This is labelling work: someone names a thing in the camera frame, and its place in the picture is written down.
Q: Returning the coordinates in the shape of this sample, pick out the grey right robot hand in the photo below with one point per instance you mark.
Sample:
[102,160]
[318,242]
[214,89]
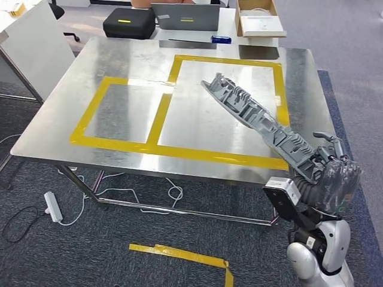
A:
[338,186]

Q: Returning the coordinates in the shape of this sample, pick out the silver plastic wheel hubcap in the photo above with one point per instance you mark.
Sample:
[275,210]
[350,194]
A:
[254,111]

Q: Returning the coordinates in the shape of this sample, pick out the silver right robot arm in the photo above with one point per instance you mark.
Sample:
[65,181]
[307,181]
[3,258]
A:
[335,245]

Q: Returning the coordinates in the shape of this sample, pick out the steel workbench table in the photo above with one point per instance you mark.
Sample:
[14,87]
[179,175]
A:
[209,130]

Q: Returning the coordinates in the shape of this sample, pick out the yellow tape frames on workbench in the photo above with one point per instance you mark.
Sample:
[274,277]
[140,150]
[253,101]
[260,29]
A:
[162,148]

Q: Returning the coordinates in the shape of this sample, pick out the flat white box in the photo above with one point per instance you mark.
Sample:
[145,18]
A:
[261,25]

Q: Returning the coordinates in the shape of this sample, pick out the small blue box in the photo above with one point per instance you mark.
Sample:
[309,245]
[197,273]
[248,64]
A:
[220,39]

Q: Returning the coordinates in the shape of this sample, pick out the open cardboard box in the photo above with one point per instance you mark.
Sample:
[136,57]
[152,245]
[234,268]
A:
[239,12]

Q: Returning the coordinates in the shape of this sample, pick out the yellow floor tape strip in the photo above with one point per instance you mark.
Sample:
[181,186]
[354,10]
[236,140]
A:
[179,253]

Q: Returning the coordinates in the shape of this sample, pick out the grey laptop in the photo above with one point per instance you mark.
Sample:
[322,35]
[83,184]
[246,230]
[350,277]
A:
[185,17]

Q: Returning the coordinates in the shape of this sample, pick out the black zipped carry case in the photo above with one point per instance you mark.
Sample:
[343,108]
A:
[128,25]

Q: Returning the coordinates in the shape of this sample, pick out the long white power strip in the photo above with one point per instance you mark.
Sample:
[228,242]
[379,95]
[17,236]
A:
[53,206]

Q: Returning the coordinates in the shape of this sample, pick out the black swivel chair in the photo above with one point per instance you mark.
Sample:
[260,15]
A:
[57,10]

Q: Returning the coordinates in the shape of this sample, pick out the small yellow box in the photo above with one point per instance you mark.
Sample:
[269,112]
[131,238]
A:
[16,9]

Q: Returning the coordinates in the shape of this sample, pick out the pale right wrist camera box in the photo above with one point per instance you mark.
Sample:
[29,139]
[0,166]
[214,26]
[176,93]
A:
[282,188]

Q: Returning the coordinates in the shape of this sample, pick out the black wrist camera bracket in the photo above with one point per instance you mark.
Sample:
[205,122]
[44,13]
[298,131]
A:
[281,208]

